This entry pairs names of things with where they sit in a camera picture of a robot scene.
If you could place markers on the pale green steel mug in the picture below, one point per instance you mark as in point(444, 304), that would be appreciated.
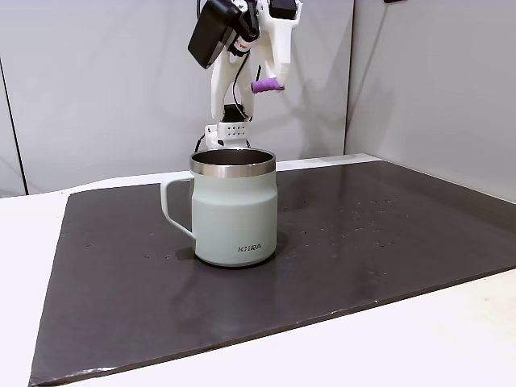
point(234, 217)

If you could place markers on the small black object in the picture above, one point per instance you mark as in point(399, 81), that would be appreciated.
point(394, 1)

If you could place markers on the black oval camera box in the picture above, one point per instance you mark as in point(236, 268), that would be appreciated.
point(211, 36)

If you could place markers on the black rubber mat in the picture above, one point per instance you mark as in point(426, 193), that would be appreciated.
point(322, 262)

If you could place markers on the purple ribbed pen grip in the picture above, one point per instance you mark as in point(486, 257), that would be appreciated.
point(267, 86)

